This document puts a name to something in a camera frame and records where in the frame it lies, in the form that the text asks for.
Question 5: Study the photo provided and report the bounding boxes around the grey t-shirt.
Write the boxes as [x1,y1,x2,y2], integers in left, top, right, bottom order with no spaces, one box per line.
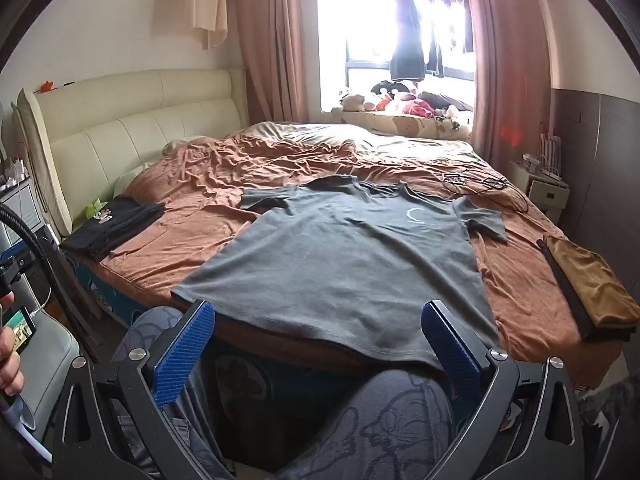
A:
[172,176,506,365]

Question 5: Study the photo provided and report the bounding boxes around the folded black clothes stack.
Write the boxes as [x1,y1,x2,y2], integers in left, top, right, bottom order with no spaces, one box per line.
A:
[61,195,165,262]

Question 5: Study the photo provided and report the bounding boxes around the folded brown clothes stack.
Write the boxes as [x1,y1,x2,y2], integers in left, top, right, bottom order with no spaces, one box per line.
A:
[537,234,639,342]

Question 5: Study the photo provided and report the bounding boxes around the person's left hand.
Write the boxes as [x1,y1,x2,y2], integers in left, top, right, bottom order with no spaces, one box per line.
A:
[0,291,26,397]

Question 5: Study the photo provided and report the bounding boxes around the cream padded headboard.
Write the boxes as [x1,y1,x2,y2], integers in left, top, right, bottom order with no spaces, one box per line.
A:
[13,68,250,236]

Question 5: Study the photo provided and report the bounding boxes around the white bedside table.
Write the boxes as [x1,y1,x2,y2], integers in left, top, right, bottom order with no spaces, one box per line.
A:
[508,133,570,224]

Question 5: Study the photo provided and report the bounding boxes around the beige patterned pillow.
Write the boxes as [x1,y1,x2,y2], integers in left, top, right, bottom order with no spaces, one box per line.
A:
[321,112,472,142]

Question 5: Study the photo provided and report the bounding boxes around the plush toys on windowsill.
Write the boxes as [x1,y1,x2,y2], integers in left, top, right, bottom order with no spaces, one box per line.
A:
[331,79,474,118]

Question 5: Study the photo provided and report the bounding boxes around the dark hanging garment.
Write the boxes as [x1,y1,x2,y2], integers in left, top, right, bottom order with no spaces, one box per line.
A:
[390,0,425,82]

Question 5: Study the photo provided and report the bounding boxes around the right pink curtain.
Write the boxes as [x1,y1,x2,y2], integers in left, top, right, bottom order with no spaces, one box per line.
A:
[470,0,551,174]

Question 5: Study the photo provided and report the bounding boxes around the pink curtain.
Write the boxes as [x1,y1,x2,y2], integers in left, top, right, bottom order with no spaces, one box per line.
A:
[234,0,309,122]
[470,0,551,174]

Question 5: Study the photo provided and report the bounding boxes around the left pink curtain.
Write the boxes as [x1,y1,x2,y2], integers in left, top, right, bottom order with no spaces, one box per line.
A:
[234,0,309,122]

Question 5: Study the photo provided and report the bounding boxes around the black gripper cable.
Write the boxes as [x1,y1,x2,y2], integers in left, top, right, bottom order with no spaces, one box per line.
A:
[0,201,106,351]

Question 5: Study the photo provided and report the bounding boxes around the black cable on bed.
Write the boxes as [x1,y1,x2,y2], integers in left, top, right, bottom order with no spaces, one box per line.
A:
[441,171,532,214]

